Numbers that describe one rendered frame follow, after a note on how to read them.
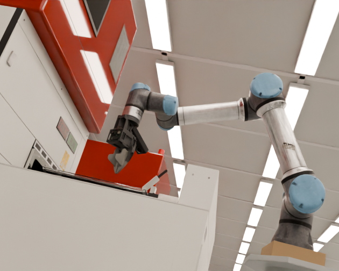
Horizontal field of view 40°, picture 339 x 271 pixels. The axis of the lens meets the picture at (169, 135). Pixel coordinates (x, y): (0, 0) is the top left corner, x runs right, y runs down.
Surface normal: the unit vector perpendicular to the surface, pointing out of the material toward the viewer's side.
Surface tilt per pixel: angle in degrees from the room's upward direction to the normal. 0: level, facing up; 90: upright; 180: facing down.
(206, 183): 90
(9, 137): 90
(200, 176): 90
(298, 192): 98
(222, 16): 180
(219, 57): 180
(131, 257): 90
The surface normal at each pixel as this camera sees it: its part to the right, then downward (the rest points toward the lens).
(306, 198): -0.05, -0.28
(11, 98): 0.97, 0.19
